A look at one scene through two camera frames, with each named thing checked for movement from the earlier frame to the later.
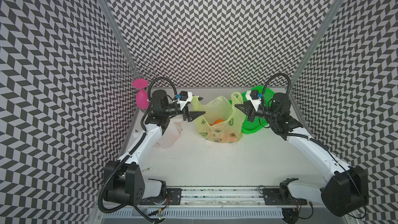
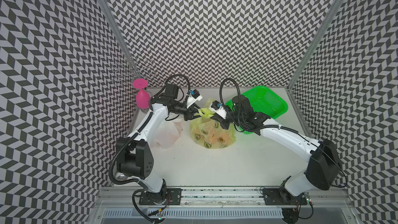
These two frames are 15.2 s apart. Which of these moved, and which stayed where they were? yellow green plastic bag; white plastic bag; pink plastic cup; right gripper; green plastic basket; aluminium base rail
Moved: yellow green plastic bag; right gripper
Stayed: aluminium base rail; green plastic basket; white plastic bag; pink plastic cup
